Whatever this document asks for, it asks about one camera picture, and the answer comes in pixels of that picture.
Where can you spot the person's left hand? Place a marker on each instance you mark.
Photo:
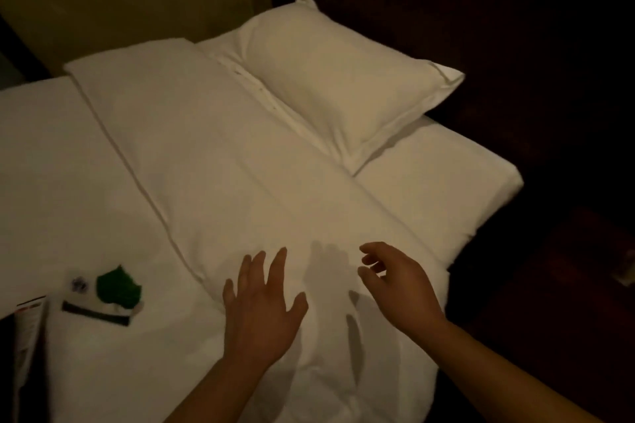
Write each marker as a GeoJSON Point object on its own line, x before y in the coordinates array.
{"type": "Point", "coordinates": [258, 318]}

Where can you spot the person's right hand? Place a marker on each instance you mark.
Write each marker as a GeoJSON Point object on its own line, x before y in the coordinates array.
{"type": "Point", "coordinates": [404, 291]}

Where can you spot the person's left thumb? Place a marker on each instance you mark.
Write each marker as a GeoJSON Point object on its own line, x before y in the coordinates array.
{"type": "Point", "coordinates": [299, 307]}

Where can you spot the person's left middle finger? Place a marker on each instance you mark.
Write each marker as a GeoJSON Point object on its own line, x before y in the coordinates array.
{"type": "Point", "coordinates": [257, 271]}

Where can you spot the person's left little finger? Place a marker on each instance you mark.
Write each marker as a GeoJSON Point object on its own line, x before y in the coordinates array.
{"type": "Point", "coordinates": [228, 295]}

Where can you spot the person's right thumb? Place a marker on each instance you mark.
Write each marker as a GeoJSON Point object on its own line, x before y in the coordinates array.
{"type": "Point", "coordinates": [371, 284]}

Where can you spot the person's left forearm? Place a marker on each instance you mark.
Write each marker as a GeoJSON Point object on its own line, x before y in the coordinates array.
{"type": "Point", "coordinates": [218, 395]}

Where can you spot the person's right forearm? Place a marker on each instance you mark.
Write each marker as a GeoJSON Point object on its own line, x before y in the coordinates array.
{"type": "Point", "coordinates": [496, 378]}

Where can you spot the white duvet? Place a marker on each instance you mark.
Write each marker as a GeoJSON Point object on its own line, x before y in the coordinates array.
{"type": "Point", "coordinates": [238, 180]}

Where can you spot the green leaf-shaped card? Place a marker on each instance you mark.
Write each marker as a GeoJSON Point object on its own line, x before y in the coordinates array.
{"type": "Point", "coordinates": [119, 288]}

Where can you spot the white card with dark stripe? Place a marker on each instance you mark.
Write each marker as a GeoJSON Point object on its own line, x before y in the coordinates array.
{"type": "Point", "coordinates": [94, 312]}

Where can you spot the small round patterned tag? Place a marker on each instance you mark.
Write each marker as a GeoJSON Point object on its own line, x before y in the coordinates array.
{"type": "Point", "coordinates": [79, 284]}

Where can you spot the white printed leaflet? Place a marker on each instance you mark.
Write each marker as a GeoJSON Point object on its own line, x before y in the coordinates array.
{"type": "Point", "coordinates": [27, 338]}

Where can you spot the white pillow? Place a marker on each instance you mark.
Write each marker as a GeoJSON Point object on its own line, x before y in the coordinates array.
{"type": "Point", "coordinates": [342, 75]}

